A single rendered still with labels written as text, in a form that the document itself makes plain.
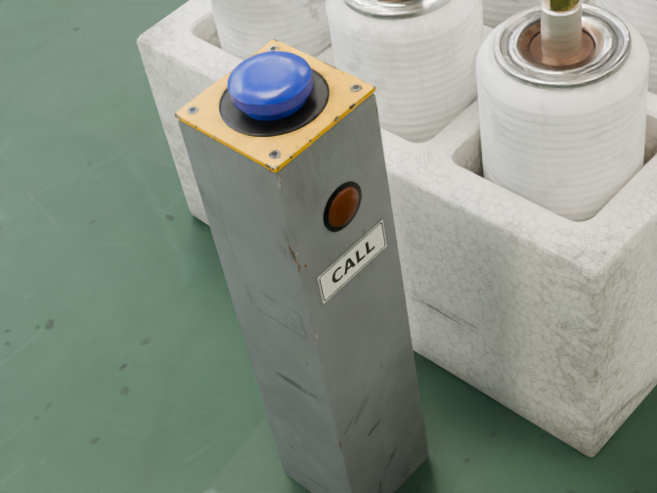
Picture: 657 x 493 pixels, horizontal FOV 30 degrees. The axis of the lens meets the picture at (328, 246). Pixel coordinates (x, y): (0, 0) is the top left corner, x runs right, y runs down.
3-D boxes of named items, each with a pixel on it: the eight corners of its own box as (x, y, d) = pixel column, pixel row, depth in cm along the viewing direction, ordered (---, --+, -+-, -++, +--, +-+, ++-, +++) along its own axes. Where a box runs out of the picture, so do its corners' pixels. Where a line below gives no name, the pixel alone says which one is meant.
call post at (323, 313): (432, 457, 81) (379, 91, 58) (362, 531, 78) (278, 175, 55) (352, 404, 85) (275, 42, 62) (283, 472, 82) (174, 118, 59)
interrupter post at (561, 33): (566, 69, 67) (566, 21, 65) (531, 54, 69) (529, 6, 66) (591, 46, 68) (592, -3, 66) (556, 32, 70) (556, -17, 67)
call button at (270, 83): (333, 99, 59) (328, 66, 57) (276, 146, 57) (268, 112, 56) (275, 70, 61) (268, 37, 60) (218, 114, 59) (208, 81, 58)
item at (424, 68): (335, 221, 87) (294, 12, 74) (397, 136, 92) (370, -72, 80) (458, 258, 83) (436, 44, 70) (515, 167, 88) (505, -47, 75)
